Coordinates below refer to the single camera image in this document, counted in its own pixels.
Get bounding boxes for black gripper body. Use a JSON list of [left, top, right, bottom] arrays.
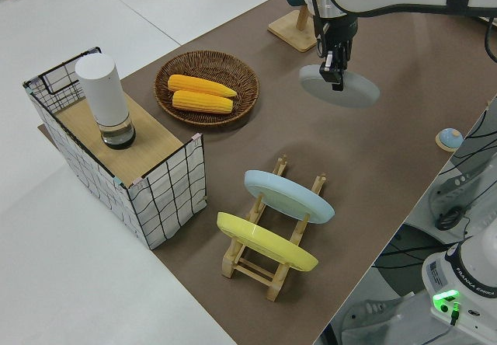
[[314, 13, 359, 61]]

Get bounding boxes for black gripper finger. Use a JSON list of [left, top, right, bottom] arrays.
[[332, 43, 346, 92], [318, 51, 336, 84]]

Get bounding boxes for gray plate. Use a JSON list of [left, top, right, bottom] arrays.
[[298, 63, 381, 110]]

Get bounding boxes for light blue plate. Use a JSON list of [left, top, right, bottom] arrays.
[[243, 169, 336, 226]]

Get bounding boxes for yellow plate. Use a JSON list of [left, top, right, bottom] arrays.
[[215, 211, 321, 273]]

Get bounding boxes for wooden plate rack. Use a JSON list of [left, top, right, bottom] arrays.
[[221, 154, 328, 303]]

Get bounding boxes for wooden mug tree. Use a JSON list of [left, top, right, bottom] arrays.
[[266, 0, 321, 54]]

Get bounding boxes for brown table mat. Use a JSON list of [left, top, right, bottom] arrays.
[[36, 0, 497, 345]]

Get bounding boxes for brown wicker basket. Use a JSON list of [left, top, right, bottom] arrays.
[[154, 50, 261, 128]]

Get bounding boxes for yellow corn cob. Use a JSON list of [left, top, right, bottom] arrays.
[[167, 73, 239, 99], [171, 89, 235, 114]]

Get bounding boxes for white cylindrical grinder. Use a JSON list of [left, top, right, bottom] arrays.
[[74, 53, 138, 151]]

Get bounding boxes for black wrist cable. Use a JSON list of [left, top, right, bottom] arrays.
[[482, 15, 497, 61]]

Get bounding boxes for black base cables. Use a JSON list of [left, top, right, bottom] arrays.
[[384, 119, 497, 260]]

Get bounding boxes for wire basket with wooden shelf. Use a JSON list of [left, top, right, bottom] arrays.
[[22, 45, 207, 251]]

